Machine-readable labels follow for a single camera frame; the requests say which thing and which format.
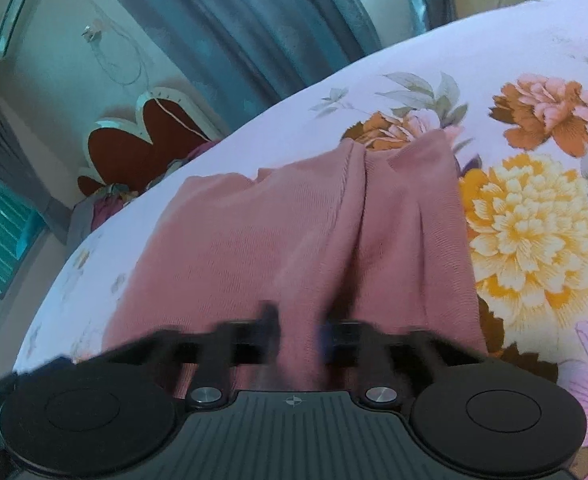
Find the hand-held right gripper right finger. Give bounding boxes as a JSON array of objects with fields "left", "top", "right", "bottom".
[{"left": 319, "top": 320, "right": 497, "bottom": 407}]

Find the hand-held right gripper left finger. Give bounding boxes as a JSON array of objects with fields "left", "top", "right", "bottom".
[{"left": 86, "top": 301, "right": 282, "bottom": 409}]

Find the pink shirt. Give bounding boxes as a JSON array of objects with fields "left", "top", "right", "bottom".
[{"left": 101, "top": 135, "right": 490, "bottom": 397}]

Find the pile of mixed clothes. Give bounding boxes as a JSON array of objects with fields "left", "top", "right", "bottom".
[{"left": 68, "top": 140, "right": 221, "bottom": 247}]

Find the red heart-shaped board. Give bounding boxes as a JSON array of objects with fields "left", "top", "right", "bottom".
[{"left": 76, "top": 87, "right": 225, "bottom": 199}]

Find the floral bed sheet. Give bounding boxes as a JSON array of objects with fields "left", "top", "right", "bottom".
[{"left": 14, "top": 0, "right": 588, "bottom": 480}]

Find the wide blue curtain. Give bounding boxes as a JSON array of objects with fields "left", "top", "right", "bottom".
[{"left": 81, "top": 0, "right": 385, "bottom": 112}]

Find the grey curtain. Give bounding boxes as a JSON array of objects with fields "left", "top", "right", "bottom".
[{"left": 0, "top": 60, "right": 70, "bottom": 242}]

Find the white hanging cable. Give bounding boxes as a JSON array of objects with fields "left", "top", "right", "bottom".
[{"left": 86, "top": 0, "right": 209, "bottom": 138}]

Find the white wall socket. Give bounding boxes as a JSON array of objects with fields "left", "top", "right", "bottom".
[{"left": 81, "top": 20, "right": 107, "bottom": 44}]

